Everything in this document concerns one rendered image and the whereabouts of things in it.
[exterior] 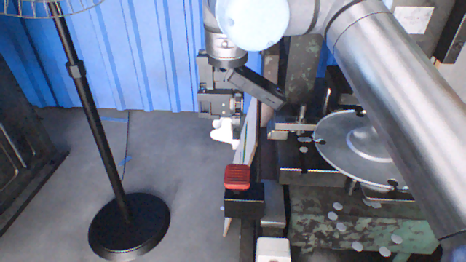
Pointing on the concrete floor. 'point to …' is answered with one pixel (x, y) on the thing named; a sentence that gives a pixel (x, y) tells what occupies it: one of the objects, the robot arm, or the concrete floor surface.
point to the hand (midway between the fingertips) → (237, 143)
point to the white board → (247, 143)
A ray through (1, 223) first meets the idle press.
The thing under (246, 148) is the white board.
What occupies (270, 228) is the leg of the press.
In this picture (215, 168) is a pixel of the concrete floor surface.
